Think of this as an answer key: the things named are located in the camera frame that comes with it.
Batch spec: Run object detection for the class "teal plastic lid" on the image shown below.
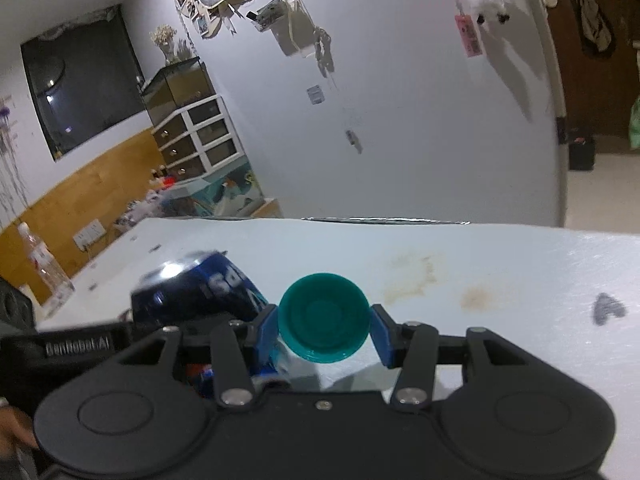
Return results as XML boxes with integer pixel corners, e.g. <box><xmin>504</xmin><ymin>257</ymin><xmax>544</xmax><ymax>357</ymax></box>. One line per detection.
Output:
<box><xmin>278</xmin><ymin>273</ymin><xmax>370</xmax><ymax>364</ymax></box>

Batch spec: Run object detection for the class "crushed blue soda can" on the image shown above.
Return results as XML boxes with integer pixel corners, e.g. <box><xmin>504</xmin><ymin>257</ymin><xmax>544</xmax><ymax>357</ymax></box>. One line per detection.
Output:
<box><xmin>130</xmin><ymin>250</ymin><xmax>271</xmax><ymax>386</ymax></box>

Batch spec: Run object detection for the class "person's hand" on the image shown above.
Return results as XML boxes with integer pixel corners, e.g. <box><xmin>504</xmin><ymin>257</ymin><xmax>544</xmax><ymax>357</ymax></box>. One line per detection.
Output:
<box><xmin>0</xmin><ymin>405</ymin><xmax>38</xmax><ymax>458</ymax></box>

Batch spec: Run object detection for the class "clear plastic water bottle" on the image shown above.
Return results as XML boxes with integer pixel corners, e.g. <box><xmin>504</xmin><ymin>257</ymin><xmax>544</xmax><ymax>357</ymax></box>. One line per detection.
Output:
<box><xmin>17</xmin><ymin>222</ymin><xmax>75</xmax><ymax>315</ymax></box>

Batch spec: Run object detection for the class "white drawer cabinet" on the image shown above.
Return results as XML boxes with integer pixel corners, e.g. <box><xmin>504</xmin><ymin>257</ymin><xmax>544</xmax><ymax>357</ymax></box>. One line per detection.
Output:
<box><xmin>152</xmin><ymin>94</ymin><xmax>244</xmax><ymax>181</ymax></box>

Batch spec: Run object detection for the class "white refrigerator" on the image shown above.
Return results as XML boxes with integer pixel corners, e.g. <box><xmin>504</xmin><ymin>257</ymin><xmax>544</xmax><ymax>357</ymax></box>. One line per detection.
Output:
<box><xmin>513</xmin><ymin>0</ymin><xmax>568</xmax><ymax>228</ymax></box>

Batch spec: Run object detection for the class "black bin by door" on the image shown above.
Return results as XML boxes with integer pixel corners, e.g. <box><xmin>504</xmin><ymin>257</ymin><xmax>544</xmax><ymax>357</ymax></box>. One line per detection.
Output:
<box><xmin>568</xmin><ymin>136</ymin><xmax>596</xmax><ymax>171</ymax></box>

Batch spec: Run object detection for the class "glass fish tank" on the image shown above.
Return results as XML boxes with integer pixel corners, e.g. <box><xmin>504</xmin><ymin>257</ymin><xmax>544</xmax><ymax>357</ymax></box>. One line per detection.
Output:
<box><xmin>140</xmin><ymin>56</ymin><xmax>215</xmax><ymax>126</ymax></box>

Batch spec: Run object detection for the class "pink hanging tag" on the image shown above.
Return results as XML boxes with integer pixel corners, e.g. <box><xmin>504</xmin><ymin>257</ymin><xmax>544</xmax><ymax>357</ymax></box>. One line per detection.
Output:
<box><xmin>454</xmin><ymin>14</ymin><xmax>484</xmax><ymax>58</ymax></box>

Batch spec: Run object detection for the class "brown wooden door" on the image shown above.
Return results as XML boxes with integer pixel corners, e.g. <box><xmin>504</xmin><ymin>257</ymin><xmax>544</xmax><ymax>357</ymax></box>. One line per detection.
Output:
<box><xmin>544</xmin><ymin>0</ymin><xmax>639</xmax><ymax>154</ymax></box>

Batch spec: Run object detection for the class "green plastic bag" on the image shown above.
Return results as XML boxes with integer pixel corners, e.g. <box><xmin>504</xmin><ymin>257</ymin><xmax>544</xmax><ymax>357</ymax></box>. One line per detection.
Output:
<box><xmin>628</xmin><ymin>96</ymin><xmax>640</xmax><ymax>151</ymax></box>

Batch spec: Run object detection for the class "hanging khaki bag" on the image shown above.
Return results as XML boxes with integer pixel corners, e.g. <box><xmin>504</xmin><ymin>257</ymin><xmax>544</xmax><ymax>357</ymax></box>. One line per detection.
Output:
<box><xmin>574</xmin><ymin>0</ymin><xmax>615</xmax><ymax>58</ymax></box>

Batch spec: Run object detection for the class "black wall television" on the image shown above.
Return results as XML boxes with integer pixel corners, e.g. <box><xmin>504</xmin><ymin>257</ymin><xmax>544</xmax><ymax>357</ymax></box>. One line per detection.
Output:
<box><xmin>21</xmin><ymin>6</ymin><xmax>144</xmax><ymax>159</ymax></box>

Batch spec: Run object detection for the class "plush sheep wall toy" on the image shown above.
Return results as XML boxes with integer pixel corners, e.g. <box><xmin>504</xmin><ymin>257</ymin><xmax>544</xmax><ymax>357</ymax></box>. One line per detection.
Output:
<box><xmin>468</xmin><ymin>0</ymin><xmax>510</xmax><ymax>25</ymax></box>

